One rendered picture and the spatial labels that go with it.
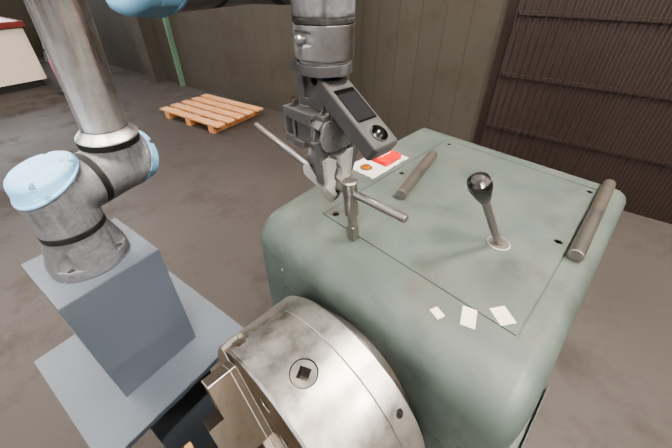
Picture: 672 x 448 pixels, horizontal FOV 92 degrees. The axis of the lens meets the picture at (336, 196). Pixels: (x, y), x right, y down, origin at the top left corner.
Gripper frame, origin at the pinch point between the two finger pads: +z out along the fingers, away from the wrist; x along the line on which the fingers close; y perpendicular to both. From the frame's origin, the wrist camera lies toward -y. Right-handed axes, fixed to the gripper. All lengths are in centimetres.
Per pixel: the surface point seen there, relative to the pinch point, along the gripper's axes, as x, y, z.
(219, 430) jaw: 28.5, -8.3, 17.0
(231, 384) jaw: 24.9, -6.0, 14.3
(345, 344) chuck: 12.9, -14.6, 9.2
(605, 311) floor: -163, -58, 133
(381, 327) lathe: 7.2, -15.9, 10.4
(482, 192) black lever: -7.9, -18.8, -5.9
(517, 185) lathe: -36.8, -16.6, 7.2
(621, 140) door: -284, -23, 76
